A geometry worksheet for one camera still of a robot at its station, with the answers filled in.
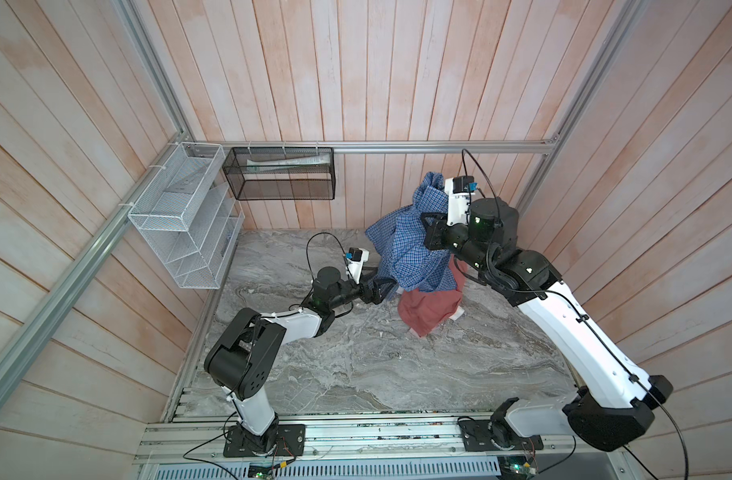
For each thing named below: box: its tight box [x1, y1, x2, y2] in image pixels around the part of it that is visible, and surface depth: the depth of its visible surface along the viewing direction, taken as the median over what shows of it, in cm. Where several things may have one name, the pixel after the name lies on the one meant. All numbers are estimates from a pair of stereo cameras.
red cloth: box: [398, 254, 468, 337], surface depth 93 cm
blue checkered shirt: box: [365, 172, 457, 292], surface depth 64 cm
